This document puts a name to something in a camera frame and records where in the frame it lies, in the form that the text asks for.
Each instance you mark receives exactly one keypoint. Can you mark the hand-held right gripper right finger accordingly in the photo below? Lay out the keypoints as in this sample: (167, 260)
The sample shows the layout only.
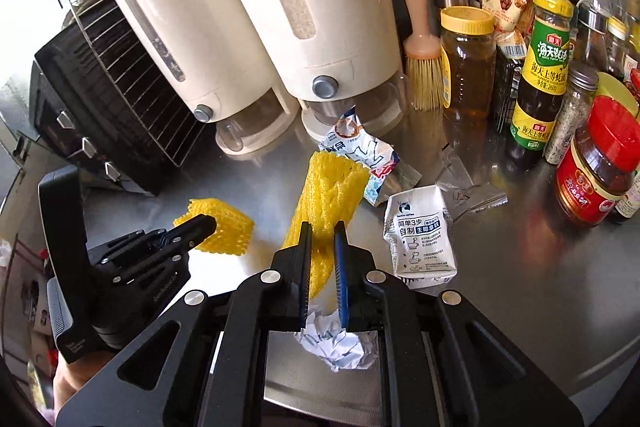
(341, 277)

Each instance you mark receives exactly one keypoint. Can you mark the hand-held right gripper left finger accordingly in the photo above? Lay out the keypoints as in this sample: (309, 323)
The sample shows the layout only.
(304, 277)

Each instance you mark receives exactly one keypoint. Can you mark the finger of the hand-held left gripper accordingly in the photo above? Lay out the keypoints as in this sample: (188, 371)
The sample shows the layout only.
(150, 264)
(200, 224)

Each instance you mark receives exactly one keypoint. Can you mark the short yellow foam net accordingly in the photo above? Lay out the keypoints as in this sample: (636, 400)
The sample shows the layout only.
(230, 232)

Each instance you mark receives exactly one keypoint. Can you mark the paper ball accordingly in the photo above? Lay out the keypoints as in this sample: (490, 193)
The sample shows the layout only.
(340, 347)

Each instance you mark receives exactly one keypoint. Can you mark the long yellow foam net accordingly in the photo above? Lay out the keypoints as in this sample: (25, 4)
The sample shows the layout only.
(325, 192)

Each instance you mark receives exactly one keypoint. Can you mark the white printed packet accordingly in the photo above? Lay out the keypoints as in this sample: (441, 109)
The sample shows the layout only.
(420, 237)

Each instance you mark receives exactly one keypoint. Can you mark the white and blue wrapper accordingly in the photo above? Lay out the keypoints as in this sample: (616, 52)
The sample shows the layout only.
(360, 152)

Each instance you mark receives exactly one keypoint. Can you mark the clear plastic wrapper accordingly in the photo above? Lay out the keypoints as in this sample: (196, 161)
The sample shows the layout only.
(465, 192)

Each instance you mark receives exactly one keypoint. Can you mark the person's left forearm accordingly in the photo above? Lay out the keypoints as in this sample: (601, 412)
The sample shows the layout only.
(75, 382)

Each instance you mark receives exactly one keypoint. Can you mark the cream grain dispenser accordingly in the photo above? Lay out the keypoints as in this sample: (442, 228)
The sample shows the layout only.
(350, 7)
(210, 32)

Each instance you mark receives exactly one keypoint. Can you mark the black toaster oven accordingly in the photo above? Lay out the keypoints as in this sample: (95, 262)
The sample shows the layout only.
(55, 82)

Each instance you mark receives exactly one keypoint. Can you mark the beige bristle brush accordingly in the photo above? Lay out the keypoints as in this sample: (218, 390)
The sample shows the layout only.
(425, 77)

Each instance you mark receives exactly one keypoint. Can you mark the yellow-lid honey jar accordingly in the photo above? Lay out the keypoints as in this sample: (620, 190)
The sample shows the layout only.
(467, 72)

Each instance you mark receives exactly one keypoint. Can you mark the red-lid chili sauce jar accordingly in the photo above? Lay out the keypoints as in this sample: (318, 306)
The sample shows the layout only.
(595, 177)

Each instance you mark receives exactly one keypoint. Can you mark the metal-lid spice jar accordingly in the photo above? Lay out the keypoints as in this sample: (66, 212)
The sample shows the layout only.
(567, 122)

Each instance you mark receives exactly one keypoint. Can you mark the green-label sauce bottle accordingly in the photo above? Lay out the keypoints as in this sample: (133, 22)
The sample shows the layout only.
(542, 67)

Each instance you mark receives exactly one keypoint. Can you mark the white-label soy sauce bottle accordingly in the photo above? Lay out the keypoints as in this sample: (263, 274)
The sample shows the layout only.
(631, 202)

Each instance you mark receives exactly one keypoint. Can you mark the row of small condiment bottles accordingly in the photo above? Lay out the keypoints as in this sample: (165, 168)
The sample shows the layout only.
(595, 32)

